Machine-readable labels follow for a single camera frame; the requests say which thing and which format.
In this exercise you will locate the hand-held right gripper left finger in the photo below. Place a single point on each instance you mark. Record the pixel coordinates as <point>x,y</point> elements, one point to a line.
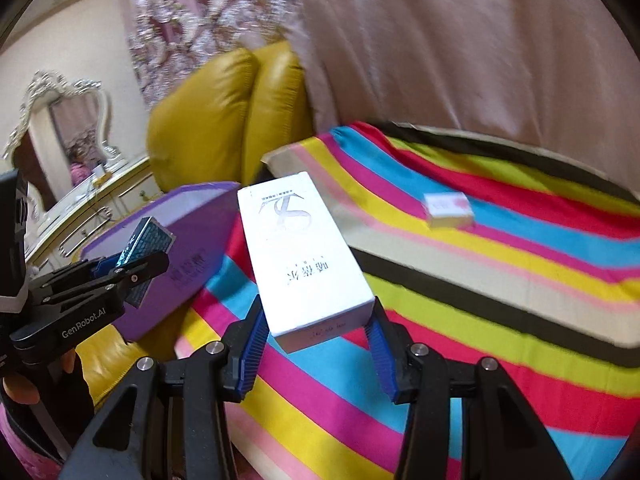
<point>252,360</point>

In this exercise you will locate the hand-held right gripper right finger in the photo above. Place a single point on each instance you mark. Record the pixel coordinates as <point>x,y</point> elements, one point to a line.
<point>382,365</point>

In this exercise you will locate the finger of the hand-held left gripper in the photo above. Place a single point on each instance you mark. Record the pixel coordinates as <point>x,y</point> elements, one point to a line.
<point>102,266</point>
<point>145,267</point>

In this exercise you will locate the blue patterned foil box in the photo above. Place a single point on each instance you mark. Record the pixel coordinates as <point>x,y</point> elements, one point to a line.
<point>150,235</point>

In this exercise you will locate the white box swoosh print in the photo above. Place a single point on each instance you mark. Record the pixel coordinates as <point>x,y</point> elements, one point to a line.
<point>300,260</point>

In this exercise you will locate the person's left hand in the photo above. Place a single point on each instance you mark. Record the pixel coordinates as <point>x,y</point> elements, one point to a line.
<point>20,390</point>

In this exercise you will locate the white dressing table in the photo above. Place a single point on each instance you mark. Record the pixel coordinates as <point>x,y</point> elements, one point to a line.
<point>115,185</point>

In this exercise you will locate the striped colourful blanket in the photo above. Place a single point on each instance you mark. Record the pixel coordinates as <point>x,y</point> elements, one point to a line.
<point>500,310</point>

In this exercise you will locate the pink cloth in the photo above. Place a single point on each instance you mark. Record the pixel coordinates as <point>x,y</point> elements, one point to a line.
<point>20,460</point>

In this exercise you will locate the ornate framed mirror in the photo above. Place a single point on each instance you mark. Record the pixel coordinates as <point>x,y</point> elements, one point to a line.
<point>65,125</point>

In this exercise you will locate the white box pink print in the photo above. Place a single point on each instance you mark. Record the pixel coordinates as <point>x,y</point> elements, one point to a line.
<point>447,210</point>

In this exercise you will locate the yellow leather sofa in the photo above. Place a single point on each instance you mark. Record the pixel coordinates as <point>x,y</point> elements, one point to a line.
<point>210,110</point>

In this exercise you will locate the floral curtain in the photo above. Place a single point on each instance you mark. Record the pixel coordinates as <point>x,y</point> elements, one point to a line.
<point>175,35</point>

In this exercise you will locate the beige fabric cover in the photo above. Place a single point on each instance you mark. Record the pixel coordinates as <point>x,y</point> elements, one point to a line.
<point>450,60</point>

